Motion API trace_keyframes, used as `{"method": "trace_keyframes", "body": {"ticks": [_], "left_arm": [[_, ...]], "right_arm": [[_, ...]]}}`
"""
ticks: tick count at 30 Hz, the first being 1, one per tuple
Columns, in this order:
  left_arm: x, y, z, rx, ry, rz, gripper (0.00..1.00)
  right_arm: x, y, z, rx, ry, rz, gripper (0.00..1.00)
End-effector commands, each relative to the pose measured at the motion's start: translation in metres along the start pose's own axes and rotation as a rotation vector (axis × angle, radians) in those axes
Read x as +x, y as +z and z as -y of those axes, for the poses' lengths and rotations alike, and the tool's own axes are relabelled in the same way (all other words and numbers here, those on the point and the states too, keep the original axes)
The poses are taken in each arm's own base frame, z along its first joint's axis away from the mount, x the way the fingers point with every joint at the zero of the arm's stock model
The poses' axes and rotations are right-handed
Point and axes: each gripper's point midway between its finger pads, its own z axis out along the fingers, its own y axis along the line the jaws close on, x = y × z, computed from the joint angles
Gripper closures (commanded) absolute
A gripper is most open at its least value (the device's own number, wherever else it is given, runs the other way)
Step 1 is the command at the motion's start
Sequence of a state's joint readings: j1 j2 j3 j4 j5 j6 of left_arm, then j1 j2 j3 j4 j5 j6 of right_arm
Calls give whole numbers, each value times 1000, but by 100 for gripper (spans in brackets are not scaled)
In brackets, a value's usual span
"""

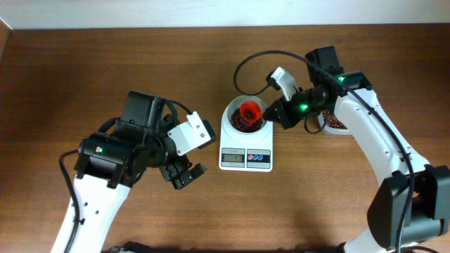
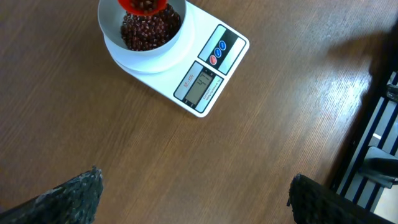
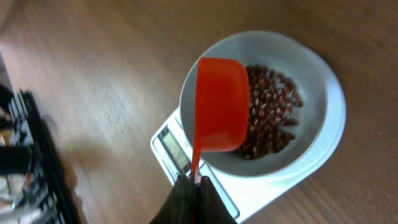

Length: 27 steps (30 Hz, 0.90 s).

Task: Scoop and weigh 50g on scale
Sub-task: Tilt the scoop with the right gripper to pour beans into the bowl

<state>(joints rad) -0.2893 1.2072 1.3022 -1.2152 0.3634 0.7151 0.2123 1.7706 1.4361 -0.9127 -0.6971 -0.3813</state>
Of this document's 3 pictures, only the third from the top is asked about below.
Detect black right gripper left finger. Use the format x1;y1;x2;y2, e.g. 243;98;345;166
149;175;196;224

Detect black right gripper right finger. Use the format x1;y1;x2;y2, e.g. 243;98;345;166
195;176;236;224

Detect red measuring scoop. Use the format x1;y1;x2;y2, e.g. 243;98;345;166
190;57;249;183

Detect white digital kitchen scale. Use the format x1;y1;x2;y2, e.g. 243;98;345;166
150;46;347;223

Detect beans in white bowl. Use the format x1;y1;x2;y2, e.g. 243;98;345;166
234;65;303;160

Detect white round bowl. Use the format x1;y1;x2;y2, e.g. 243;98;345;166
179;30;328;178

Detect black metal frame rack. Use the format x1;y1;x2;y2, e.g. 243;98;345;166
1;90;81;223

